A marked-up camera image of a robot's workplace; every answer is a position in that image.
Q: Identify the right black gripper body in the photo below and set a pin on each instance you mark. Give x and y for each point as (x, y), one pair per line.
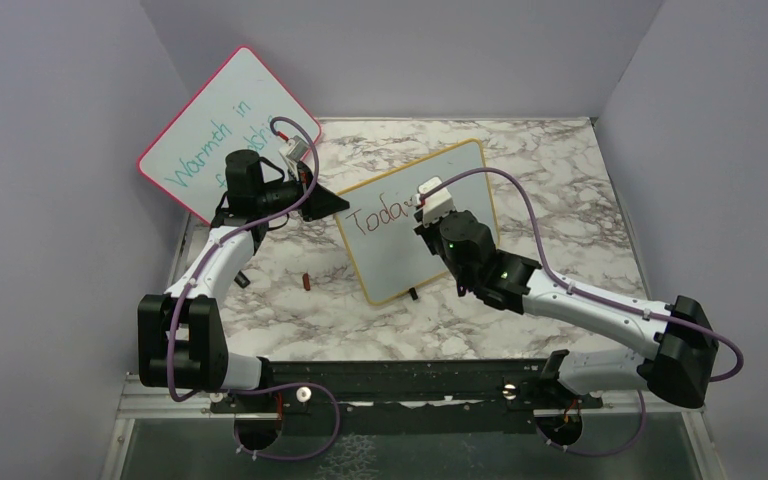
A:
(432, 236)

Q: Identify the yellow framed whiteboard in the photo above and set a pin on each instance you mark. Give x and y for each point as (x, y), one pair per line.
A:
(378, 228)

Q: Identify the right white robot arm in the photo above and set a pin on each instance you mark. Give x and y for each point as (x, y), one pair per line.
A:
(664, 348)

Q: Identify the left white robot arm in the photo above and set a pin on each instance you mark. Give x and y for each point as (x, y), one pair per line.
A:
(181, 341)

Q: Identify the pink framed whiteboard with writing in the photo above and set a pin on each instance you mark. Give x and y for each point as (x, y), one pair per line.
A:
(231, 111)

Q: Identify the black pink-board stand foot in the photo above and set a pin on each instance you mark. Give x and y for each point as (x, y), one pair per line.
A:
(242, 280)

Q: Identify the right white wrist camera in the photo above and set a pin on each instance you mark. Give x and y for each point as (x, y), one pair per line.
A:
(434, 201)

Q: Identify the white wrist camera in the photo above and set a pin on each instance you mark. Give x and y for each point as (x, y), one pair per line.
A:
(434, 201)
(293, 152)

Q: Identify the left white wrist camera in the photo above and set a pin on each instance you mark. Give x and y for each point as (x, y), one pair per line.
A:
(293, 152)

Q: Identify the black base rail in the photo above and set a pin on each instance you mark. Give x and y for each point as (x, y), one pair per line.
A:
(511, 396)

